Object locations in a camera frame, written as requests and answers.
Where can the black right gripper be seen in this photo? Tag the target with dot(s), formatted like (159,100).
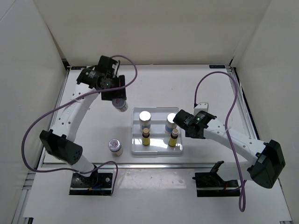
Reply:
(201,137)

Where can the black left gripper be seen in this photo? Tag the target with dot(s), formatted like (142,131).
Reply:
(118,94)

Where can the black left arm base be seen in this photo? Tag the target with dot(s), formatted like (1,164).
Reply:
(101,185)

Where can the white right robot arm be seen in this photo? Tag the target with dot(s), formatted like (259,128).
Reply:
(266,160)

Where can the white-lid spice jar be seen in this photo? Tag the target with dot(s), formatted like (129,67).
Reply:
(115,147)
(120,104)

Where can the white divided plastic tray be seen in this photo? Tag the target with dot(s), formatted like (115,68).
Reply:
(158,138)

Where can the yellow cork-top bottle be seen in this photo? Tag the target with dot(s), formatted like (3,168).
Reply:
(173,138)
(146,136)

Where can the silver-lid shaker bottle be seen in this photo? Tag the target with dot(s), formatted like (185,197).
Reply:
(170,124)
(145,120)

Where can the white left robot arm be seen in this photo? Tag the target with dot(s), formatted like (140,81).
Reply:
(59,141)

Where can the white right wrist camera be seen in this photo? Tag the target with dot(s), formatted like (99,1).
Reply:
(203,106)

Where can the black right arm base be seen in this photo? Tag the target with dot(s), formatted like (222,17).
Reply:
(208,185)

